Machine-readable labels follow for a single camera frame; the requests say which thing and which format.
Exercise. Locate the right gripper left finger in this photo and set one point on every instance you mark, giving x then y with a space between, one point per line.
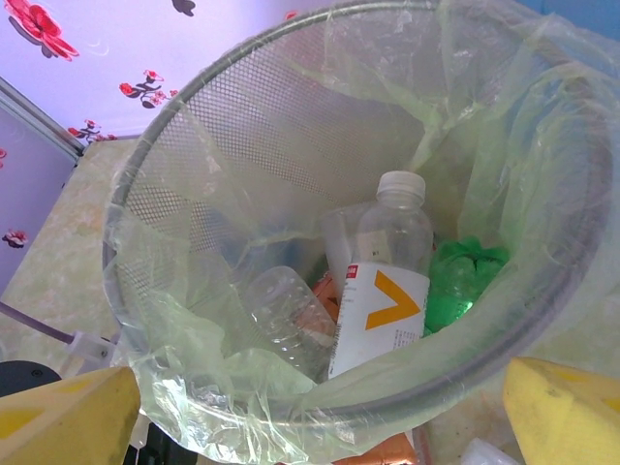
63 421

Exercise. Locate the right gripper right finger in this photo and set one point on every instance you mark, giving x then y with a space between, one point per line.
567 416

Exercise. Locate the green bottle with yellow cap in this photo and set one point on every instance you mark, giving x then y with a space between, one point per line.
460 281

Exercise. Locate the white-label bottle orange V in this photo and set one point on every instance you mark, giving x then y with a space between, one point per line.
382 310

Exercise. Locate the crushed clear bottle white cap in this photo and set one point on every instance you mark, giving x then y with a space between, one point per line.
281 310

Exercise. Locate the pale green bin liner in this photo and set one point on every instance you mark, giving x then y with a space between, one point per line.
533 169

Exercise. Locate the clear plastic bin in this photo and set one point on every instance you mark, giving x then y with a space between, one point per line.
271 121

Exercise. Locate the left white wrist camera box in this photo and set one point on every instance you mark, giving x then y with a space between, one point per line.
89 349

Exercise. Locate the aluminium frame post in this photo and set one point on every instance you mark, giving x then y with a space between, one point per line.
39 121

